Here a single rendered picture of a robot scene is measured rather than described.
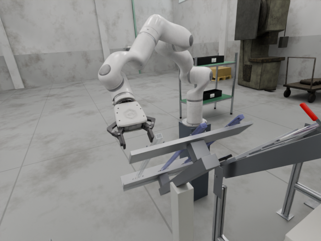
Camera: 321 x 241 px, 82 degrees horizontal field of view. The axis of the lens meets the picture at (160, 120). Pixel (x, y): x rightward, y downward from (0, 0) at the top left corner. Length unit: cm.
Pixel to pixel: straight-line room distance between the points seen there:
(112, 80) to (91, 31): 906
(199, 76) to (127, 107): 75
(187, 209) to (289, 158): 37
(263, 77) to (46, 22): 832
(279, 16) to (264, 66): 116
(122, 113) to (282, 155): 54
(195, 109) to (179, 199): 85
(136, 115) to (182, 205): 33
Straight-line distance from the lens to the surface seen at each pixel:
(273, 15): 574
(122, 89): 69
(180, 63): 115
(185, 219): 73
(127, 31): 1006
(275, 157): 74
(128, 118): 62
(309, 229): 95
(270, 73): 583
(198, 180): 166
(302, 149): 69
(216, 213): 109
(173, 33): 97
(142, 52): 80
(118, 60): 69
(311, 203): 205
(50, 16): 968
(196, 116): 139
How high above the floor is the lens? 127
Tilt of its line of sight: 22 degrees down
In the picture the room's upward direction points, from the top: 4 degrees counter-clockwise
